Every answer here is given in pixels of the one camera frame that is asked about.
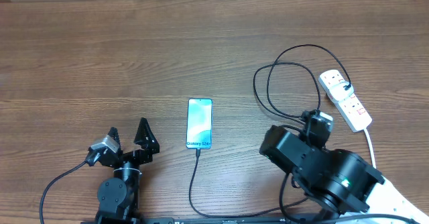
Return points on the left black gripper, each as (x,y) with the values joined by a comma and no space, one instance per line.
(148,146)

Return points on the Samsung Galaxy smartphone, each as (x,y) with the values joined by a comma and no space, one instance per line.
(199,124)

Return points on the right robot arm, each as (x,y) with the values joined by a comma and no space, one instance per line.
(348,189)

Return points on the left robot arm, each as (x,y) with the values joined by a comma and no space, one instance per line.
(119,196)

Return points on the white USB charger adapter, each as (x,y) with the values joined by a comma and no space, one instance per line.
(340,92)

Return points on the white power strip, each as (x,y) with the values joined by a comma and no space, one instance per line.
(352,110)

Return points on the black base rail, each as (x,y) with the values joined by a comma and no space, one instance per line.
(248,220)

